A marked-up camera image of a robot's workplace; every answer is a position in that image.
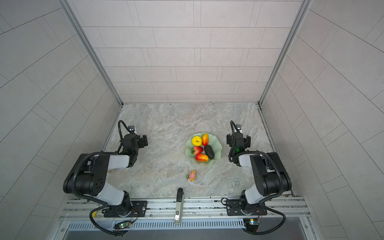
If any yellow fake bell pepper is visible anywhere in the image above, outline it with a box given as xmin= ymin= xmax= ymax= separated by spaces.
xmin=192 ymin=136 xmax=203 ymax=147

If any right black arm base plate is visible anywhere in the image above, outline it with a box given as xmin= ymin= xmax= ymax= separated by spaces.
xmin=222 ymin=198 xmax=267 ymax=216

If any green circuit board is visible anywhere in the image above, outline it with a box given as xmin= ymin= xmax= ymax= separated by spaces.
xmin=243 ymin=219 xmax=260 ymax=234
xmin=114 ymin=221 xmax=132 ymax=230

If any red fake strawberry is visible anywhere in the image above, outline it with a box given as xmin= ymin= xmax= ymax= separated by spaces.
xmin=192 ymin=146 xmax=204 ymax=155

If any red orange fake mango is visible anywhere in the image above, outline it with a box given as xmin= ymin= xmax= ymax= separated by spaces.
xmin=196 ymin=154 xmax=210 ymax=162

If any left green circuit board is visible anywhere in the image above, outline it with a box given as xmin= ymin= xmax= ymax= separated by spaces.
xmin=114 ymin=221 xmax=132 ymax=230

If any black silver handle tool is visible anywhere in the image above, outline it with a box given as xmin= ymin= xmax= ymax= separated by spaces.
xmin=174 ymin=188 xmax=184 ymax=224

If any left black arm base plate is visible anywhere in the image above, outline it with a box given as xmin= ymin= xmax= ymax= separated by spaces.
xmin=102 ymin=201 xmax=148 ymax=218

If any dark fake avocado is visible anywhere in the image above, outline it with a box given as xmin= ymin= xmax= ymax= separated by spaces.
xmin=204 ymin=145 xmax=215 ymax=160

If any right green circuit board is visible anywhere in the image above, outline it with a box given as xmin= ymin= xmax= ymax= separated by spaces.
xmin=243 ymin=219 xmax=260 ymax=234

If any light green scalloped fruit bowl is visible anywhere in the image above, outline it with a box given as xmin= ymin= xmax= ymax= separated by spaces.
xmin=185 ymin=133 xmax=223 ymax=167

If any small pink yellow toy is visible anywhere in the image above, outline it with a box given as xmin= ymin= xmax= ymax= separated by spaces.
xmin=186 ymin=171 xmax=196 ymax=182

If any aluminium rail frame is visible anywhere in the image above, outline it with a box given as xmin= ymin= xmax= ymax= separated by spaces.
xmin=59 ymin=195 xmax=310 ymax=221

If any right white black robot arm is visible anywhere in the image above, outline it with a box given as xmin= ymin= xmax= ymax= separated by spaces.
xmin=227 ymin=121 xmax=292 ymax=215

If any red yellow fake mango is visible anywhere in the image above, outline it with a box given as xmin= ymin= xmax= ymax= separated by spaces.
xmin=202 ymin=133 xmax=210 ymax=147

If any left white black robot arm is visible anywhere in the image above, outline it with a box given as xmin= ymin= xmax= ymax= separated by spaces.
xmin=63 ymin=120 xmax=148 ymax=218

